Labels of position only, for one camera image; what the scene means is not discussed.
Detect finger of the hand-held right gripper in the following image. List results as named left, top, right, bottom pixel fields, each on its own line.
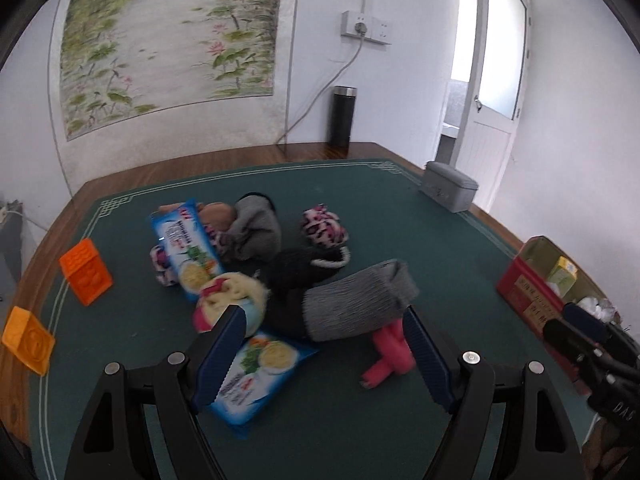
left=542, top=317, right=608, bottom=376
left=562, top=302, right=613, bottom=343

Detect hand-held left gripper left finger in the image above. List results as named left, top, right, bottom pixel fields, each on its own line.
left=62, top=304, right=248, bottom=480

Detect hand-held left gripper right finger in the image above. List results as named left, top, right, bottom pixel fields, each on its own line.
left=401, top=305, right=586, bottom=480

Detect blue noodle packet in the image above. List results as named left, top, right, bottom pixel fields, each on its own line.
left=150, top=199, right=226, bottom=303
left=205, top=330, right=320, bottom=441

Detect red cardboard box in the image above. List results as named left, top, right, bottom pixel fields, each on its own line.
left=496, top=235, right=626, bottom=341

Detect grey ribbed sock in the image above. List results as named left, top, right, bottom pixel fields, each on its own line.
left=302, top=259, right=420, bottom=343

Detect black sock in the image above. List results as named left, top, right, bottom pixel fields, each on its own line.
left=257, top=246, right=351, bottom=341

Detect orange toy block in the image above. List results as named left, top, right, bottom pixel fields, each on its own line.
left=59, top=238, right=114, bottom=307

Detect yellow-orange toy block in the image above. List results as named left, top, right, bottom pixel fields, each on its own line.
left=1, top=306, right=56, bottom=376

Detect white crumpled tissue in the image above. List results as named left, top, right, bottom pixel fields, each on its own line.
left=575, top=296, right=618, bottom=323

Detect yellow green carton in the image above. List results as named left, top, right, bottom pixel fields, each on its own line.
left=545, top=256, right=578, bottom=293

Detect green table mat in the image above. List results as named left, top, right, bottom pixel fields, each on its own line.
left=30, top=159, right=601, bottom=480

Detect grey rolled sock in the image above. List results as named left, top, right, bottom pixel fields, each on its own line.
left=217, top=192, right=283, bottom=261

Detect tan sock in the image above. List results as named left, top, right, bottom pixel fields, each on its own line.
left=160, top=201, right=238, bottom=233

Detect pink leopard print sock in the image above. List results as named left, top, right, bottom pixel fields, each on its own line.
left=300, top=204, right=348, bottom=250

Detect grey lidded storage box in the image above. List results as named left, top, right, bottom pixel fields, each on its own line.
left=420, top=161, right=480, bottom=213

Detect dark equipment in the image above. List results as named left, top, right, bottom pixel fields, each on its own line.
left=0, top=200, right=25, bottom=301

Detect black thermos flask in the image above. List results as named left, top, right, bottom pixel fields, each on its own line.
left=327, top=86, right=357, bottom=148

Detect white glazed door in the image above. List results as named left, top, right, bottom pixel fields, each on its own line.
left=452, top=0, right=532, bottom=211

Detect grey power cable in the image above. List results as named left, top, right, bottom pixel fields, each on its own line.
left=277, top=30, right=366, bottom=148

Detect lotus pond wall painting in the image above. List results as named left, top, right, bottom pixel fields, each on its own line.
left=47, top=0, right=296, bottom=143

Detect white wall power outlet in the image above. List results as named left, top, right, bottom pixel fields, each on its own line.
left=341, top=10, right=393, bottom=46

